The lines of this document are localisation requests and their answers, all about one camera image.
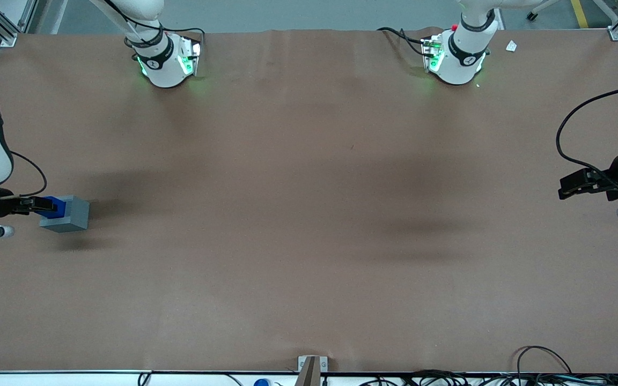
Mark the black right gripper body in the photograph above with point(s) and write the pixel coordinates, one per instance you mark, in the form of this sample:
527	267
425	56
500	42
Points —
4	207

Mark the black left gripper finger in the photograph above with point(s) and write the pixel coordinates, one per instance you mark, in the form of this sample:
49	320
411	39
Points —
577	177
582	192

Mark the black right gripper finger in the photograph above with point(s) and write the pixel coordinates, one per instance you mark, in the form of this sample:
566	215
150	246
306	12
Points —
29	202
30	211

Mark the blue plastic block part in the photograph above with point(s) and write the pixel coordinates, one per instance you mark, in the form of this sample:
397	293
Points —
54	213

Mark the gray hollow base block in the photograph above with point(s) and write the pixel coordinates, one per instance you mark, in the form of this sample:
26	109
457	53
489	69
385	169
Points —
73	214

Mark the small white paper scrap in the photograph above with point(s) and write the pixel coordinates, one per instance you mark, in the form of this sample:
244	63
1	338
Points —
512	46

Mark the white stand leg with caster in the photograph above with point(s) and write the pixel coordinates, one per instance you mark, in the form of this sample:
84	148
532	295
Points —
542	8

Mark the brown table cover sheet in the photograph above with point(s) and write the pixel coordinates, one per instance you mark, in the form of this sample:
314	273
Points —
309	214

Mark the small blue cap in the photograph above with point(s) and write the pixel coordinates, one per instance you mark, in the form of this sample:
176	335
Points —
261	383

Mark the metal bracket with post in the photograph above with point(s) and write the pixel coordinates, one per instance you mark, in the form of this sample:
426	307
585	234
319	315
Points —
311	370

